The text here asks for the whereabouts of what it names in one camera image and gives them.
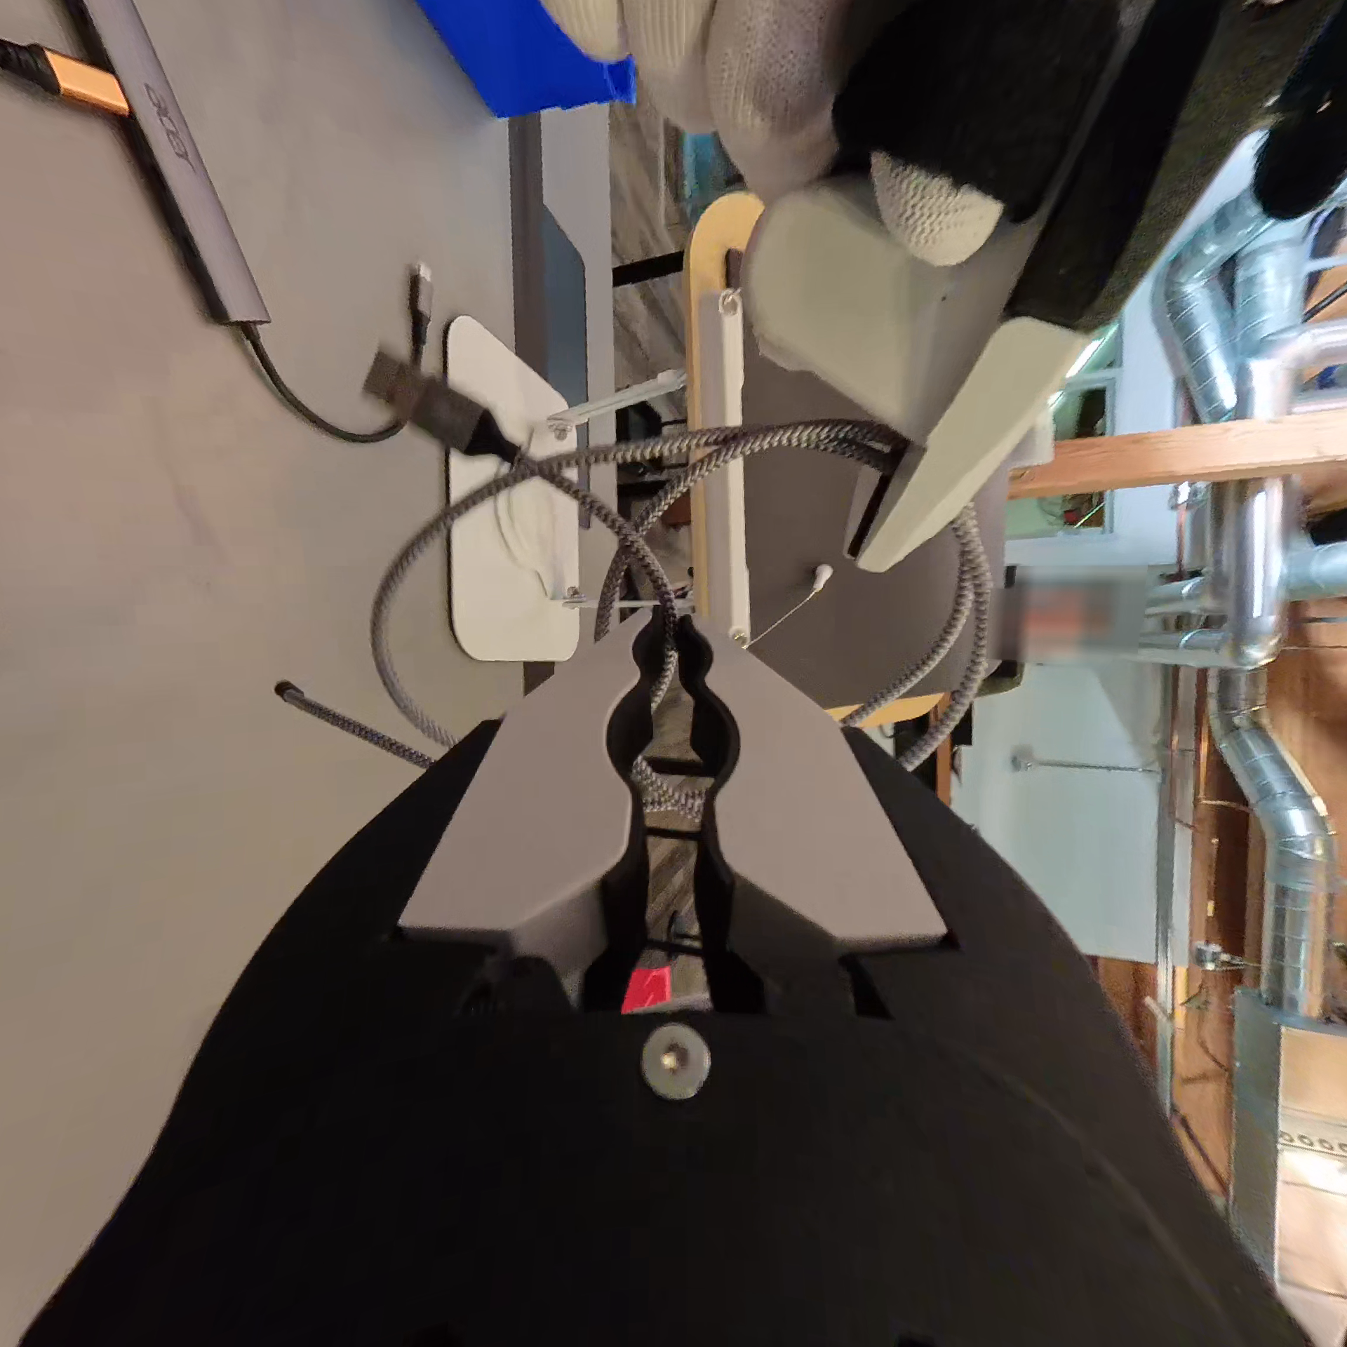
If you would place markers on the blue plastic bin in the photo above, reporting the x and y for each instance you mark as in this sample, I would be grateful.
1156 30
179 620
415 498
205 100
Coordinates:
526 54

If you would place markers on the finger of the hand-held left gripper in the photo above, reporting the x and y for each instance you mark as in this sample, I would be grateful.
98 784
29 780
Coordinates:
979 443

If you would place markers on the wooden beam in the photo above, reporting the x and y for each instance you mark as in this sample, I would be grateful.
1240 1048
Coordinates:
1178 454

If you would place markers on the grey usb hub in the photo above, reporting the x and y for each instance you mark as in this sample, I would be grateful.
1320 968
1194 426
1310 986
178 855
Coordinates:
179 148

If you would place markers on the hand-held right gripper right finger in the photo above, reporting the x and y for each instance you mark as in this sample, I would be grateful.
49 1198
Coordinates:
821 833

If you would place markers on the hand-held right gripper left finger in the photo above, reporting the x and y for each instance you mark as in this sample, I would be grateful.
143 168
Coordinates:
526 833

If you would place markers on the person's left hand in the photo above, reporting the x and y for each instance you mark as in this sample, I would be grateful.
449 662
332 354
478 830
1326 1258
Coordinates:
758 64

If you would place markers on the silver ceiling duct pipes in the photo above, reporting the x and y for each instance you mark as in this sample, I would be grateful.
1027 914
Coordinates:
1263 590

